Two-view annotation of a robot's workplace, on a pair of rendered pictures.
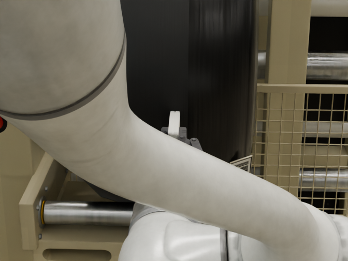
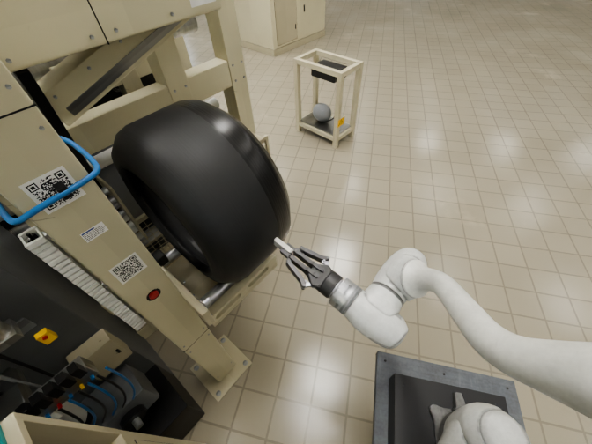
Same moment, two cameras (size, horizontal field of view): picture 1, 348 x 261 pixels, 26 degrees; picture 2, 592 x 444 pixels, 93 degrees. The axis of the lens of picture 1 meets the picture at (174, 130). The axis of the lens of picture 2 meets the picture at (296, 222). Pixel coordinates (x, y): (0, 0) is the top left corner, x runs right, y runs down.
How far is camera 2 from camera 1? 83 cm
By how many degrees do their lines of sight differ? 47
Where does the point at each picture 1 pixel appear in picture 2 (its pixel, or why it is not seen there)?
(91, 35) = not seen: outside the picture
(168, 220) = (365, 299)
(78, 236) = (225, 299)
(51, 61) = not seen: outside the picture
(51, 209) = (208, 301)
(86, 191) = (177, 270)
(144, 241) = (373, 316)
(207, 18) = (275, 193)
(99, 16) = not seen: outside the picture
